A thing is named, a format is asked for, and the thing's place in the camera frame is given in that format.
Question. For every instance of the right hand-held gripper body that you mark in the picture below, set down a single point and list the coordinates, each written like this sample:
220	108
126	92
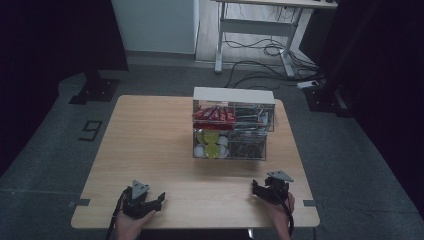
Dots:
277	190

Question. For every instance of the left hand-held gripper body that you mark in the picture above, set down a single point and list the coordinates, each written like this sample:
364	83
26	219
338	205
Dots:
136	203

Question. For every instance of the person's left hand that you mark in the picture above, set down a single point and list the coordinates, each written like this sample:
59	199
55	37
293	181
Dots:
130	224

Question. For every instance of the person's right hand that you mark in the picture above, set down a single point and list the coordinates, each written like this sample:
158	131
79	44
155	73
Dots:
278	212

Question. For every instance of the grey tape piece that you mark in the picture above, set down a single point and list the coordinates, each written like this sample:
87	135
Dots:
80	202
312	203

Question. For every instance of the pile of dark brown sachets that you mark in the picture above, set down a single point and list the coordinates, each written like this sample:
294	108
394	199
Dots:
246	148

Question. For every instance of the white and green items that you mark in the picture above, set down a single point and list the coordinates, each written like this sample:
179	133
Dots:
212	145

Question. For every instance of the clear organizer with white lid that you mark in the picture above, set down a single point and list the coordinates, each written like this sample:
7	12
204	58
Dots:
234	124

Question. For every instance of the stack of dark packets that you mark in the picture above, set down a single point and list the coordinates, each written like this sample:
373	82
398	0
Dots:
252	117

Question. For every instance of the row of red packets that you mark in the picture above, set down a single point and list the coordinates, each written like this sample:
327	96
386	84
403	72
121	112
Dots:
214	115

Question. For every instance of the black floor tape marker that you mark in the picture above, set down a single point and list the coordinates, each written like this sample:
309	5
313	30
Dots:
90	130

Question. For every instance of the black stand base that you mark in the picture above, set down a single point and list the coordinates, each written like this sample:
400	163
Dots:
328	100
96	89

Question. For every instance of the white power strip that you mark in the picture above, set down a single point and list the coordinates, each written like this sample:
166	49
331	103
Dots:
307	84

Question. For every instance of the dark curtain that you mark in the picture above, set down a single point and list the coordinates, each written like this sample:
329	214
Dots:
50	50
383	83

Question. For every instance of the white panel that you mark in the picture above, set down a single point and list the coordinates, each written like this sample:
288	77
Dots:
156	25

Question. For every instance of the white metal desk frame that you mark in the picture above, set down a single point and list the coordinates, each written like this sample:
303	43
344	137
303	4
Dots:
256	28

